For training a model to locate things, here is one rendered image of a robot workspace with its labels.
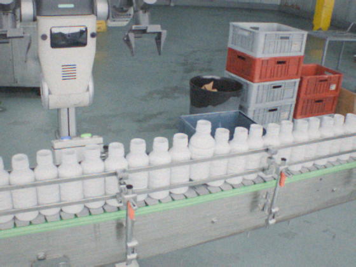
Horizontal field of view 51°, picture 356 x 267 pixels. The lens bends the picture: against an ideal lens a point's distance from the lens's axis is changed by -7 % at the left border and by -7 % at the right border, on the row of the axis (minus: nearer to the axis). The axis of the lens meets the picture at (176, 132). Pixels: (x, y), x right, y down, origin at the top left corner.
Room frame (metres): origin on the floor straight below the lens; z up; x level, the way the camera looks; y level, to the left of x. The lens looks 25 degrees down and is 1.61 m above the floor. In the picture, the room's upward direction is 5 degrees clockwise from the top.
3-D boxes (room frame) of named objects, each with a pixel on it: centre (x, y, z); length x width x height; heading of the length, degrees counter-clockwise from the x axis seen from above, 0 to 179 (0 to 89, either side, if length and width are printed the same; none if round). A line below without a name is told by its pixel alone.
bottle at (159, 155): (0.91, 0.04, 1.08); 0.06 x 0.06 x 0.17
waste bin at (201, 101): (3.14, -0.29, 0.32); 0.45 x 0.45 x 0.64
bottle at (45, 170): (0.79, 0.31, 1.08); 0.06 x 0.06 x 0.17
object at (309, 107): (3.88, -1.32, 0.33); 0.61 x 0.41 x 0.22; 119
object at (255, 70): (3.48, -0.74, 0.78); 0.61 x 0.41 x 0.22; 123
